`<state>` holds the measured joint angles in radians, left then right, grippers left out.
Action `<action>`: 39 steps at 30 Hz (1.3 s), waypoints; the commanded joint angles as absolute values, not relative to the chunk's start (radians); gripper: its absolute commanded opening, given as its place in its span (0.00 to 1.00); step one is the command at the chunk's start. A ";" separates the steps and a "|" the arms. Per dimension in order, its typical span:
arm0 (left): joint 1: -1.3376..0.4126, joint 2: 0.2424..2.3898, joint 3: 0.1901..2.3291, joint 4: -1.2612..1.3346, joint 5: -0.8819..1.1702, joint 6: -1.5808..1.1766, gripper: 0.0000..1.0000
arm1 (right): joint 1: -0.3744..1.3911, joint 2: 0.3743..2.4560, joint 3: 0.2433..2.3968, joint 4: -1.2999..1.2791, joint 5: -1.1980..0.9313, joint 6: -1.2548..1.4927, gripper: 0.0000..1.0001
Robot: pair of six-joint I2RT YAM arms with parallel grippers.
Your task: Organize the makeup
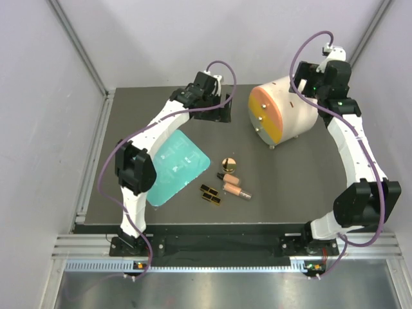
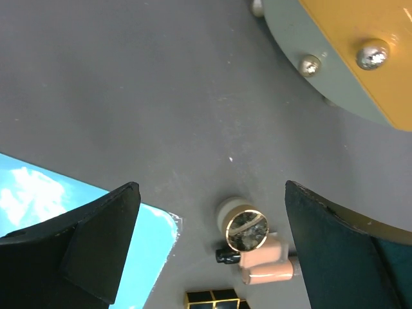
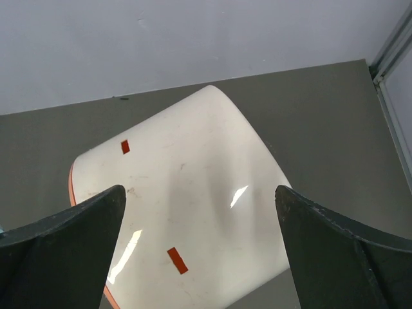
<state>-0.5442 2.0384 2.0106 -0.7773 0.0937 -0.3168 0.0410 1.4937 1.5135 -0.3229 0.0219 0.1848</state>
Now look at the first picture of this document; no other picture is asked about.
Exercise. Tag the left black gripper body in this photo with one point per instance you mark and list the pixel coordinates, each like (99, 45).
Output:
(210, 115)

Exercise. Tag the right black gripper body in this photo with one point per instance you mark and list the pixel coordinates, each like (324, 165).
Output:
(313, 76)

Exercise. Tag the yellow drawer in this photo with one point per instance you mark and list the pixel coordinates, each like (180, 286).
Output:
(268, 118)

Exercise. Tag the orange drawer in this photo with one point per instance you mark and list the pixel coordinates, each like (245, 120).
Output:
(261, 94)

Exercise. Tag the white cylindrical drawer organizer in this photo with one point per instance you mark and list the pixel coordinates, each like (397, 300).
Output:
(298, 116)

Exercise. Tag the foundation bottle black pump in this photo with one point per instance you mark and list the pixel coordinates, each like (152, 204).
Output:
(228, 178)

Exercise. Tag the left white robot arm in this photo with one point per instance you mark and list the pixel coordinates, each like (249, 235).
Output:
(134, 165)

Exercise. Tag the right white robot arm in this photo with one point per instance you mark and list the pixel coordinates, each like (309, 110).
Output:
(370, 196)

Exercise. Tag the gold round compact jar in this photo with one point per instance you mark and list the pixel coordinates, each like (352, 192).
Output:
(228, 165)

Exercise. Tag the teal packaged sheet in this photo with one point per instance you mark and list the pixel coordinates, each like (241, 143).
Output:
(177, 163)

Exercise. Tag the black gold lipstick middle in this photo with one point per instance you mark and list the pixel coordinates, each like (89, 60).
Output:
(207, 196)

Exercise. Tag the black gold lipstick lower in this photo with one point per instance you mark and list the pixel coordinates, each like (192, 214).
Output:
(215, 201)

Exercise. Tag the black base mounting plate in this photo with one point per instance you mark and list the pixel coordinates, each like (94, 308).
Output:
(211, 245)

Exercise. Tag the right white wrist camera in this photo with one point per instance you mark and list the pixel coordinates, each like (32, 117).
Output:
(334, 53)

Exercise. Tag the grey slotted cable duct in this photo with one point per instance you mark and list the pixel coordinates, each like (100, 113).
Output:
(133, 266)

